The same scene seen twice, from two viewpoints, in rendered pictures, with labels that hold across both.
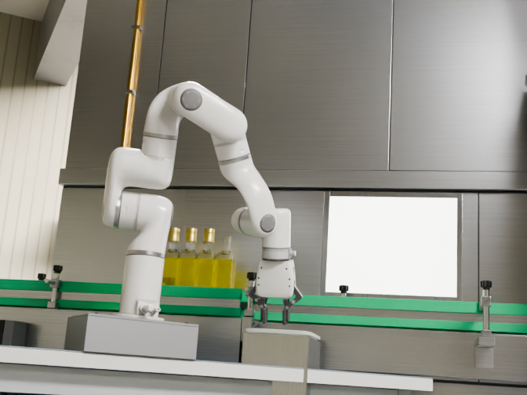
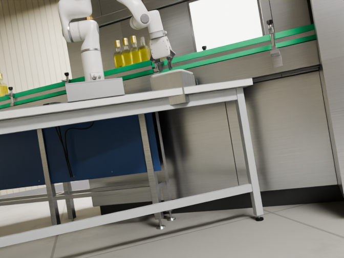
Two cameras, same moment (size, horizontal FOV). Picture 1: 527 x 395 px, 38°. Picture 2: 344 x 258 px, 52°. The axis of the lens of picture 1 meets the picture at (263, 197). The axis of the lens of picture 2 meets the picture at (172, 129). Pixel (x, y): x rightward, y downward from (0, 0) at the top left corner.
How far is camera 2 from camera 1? 0.39 m
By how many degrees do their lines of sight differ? 16
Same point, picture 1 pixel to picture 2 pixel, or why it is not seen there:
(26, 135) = not seen: hidden behind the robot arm
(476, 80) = not seen: outside the picture
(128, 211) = (74, 31)
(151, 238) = (89, 41)
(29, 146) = not seen: hidden behind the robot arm
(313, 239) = (185, 27)
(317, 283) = (192, 49)
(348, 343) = (209, 72)
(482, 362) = (276, 64)
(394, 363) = (233, 76)
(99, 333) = (72, 91)
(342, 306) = (202, 55)
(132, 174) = (70, 11)
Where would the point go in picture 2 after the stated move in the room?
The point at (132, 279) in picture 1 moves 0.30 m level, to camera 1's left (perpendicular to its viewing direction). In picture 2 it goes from (85, 64) to (28, 75)
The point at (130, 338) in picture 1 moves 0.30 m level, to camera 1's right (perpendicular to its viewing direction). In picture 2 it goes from (89, 90) to (152, 79)
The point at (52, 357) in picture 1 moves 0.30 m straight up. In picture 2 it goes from (54, 108) to (43, 42)
